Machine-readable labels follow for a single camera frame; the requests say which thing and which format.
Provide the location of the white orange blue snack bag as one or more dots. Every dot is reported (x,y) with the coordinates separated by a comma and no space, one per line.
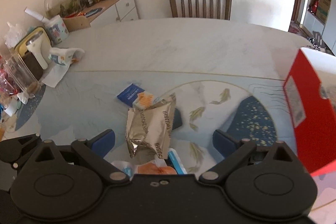
(172,165)

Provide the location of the blue orange snack packet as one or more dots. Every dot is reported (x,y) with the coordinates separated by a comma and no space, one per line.
(134,96)

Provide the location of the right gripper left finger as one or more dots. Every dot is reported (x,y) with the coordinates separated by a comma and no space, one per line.
(92,152)

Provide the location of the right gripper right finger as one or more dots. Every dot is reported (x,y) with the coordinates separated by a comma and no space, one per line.
(235,153)

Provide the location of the yellow tray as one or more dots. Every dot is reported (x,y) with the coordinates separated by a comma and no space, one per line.
(21,46)

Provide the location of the clear glass jar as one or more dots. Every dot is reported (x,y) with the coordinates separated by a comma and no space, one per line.
(22,76)

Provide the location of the red cardboard box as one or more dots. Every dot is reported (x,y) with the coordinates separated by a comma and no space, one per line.
(310,92)

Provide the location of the white side cabinet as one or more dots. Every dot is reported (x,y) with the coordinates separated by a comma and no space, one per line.
(81,14)

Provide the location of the silver foil snack bag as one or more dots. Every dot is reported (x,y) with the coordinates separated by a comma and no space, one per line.
(151,128)

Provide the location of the crumpled tissue pack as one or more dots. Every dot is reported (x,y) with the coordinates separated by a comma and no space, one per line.
(65,56)

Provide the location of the white storage cabinets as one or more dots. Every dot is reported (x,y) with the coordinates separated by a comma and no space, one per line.
(321,26)

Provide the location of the white handheld device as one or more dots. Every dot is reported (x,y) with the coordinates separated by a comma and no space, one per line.
(39,45)

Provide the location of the blue patterned table mat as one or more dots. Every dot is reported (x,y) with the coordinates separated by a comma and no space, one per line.
(85,104)

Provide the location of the wooden chair by wall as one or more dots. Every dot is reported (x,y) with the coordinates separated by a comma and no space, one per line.
(210,9)

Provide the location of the white patterned mug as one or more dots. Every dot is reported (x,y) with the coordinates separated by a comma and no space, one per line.
(57,29)

